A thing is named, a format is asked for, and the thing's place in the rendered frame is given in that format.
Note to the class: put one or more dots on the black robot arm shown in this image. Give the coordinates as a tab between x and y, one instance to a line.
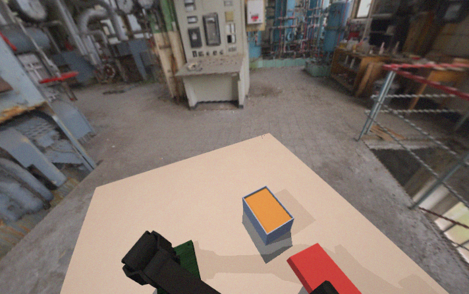
152	260

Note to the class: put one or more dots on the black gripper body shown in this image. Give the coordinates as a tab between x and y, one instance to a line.
325	288

